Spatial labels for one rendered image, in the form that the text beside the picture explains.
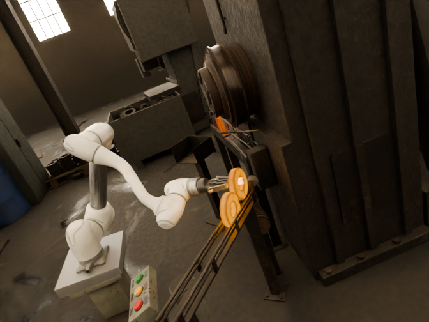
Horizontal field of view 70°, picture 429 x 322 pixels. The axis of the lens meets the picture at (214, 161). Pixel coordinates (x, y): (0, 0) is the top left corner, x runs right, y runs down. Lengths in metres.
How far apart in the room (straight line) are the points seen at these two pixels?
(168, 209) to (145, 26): 3.13
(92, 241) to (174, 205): 0.70
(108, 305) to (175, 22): 3.35
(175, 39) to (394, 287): 3.60
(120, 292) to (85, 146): 0.98
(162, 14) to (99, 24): 7.58
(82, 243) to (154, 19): 3.06
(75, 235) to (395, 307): 1.72
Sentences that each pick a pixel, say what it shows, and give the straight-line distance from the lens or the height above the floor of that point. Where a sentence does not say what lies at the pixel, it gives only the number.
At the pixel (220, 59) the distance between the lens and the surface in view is 1.61.
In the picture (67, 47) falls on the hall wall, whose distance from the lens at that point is 11.99.
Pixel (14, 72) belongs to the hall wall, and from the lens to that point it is 12.51.
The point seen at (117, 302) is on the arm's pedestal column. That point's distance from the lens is 2.25.
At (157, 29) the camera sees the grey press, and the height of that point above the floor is 1.56.
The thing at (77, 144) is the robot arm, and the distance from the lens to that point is 1.71.
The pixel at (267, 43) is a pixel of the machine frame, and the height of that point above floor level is 1.32.
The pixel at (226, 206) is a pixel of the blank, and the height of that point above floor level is 0.77.
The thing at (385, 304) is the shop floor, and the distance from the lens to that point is 1.86.
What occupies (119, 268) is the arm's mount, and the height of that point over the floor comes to 0.39.
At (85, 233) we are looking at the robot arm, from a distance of 2.00.
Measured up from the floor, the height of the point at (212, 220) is 0.01.
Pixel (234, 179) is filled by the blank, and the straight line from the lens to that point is 1.41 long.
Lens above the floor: 1.48
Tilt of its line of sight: 24 degrees down
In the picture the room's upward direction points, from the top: 20 degrees counter-clockwise
